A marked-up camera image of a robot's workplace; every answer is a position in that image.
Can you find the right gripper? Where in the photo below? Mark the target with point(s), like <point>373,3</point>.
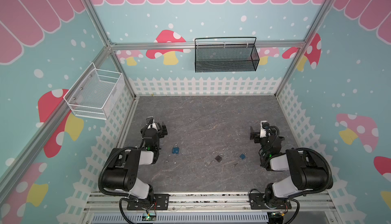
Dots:
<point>254,133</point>

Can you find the aluminium front rail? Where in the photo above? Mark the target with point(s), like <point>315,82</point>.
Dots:
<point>224,201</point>

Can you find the black mesh wall basket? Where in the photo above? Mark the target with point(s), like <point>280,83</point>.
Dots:
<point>225,54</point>

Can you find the white mesh wall basket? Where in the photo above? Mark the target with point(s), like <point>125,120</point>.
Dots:
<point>95,93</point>

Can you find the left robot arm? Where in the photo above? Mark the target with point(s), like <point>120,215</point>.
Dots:
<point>119,174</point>

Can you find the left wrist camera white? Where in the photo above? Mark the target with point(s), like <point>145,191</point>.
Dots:
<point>151,123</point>

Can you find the black padlock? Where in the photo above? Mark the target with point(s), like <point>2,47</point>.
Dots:
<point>219,158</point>

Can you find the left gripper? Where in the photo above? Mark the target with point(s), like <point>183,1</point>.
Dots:
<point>162,129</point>

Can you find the blue padlock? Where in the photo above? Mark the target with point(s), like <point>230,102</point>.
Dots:
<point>176,149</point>

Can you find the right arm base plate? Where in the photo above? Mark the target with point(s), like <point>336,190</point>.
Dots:
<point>259,201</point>

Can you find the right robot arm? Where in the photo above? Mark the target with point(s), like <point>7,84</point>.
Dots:
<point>309,171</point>

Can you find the teal padlock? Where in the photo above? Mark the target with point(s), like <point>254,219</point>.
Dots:
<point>243,156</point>

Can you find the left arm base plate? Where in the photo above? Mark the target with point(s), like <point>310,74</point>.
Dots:
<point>158,202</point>

